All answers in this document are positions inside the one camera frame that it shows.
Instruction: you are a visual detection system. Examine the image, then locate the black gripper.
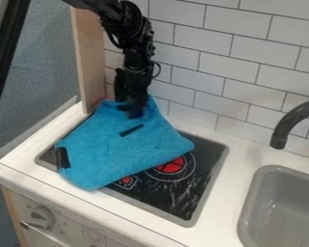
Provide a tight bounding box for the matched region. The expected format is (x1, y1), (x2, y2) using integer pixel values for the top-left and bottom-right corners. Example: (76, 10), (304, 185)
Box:
(111, 63), (157, 110)

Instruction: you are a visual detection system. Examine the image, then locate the blue cloth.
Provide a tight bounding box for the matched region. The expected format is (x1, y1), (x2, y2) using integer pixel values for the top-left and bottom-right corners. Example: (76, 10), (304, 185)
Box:
(52, 95), (196, 192)

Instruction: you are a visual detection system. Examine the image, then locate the black toy stove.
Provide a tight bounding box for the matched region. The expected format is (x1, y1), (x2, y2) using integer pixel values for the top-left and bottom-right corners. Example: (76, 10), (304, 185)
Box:
(34, 128), (231, 229)

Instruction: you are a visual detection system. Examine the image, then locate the black tap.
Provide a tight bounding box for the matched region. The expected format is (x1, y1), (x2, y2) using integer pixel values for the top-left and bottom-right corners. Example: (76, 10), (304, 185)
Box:
(267, 97), (309, 151)

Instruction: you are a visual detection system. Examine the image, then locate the grey toy sink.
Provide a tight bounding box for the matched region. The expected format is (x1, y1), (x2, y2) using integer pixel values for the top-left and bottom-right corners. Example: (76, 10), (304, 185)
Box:
(236, 164), (309, 247)

